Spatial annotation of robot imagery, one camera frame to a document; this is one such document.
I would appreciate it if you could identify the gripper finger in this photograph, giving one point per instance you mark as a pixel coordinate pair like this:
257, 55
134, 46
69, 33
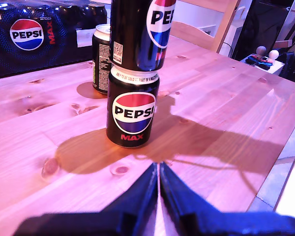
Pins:
137, 209
184, 206

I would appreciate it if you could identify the black Pepsi Max can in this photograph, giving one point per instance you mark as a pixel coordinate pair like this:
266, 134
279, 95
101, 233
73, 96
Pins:
100, 61
132, 29
132, 118

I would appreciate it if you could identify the black Pepsi Max multipack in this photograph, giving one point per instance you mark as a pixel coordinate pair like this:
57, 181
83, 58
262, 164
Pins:
39, 61

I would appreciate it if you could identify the red and blue controller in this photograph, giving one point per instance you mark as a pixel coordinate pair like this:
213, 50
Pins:
259, 61

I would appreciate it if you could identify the white low side table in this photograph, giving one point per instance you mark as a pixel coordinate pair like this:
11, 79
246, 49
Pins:
277, 67

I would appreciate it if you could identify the white round knob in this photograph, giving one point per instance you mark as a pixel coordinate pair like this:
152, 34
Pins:
261, 50
274, 54

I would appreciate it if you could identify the light wooden chair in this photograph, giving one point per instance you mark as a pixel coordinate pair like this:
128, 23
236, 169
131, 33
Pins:
226, 24

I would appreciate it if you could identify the tall black furniture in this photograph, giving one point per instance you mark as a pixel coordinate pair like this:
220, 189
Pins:
260, 22

